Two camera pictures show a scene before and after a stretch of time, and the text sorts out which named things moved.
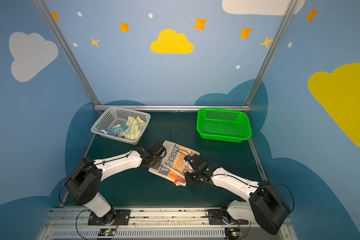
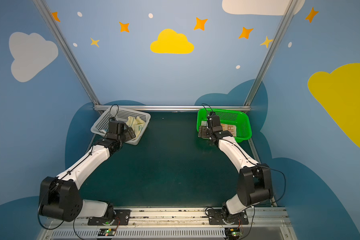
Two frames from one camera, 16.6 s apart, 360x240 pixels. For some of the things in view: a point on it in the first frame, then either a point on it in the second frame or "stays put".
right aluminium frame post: (287, 15) stays put
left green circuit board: (107, 232) stays put
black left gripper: (157, 149) to (128, 133)
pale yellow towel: (134, 126) stays put
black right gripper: (193, 163) to (202, 132)
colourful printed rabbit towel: (173, 166) to (230, 128)
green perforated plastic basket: (229, 125) stays put
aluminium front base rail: (71, 223) stays put
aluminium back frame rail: (174, 108) stays put
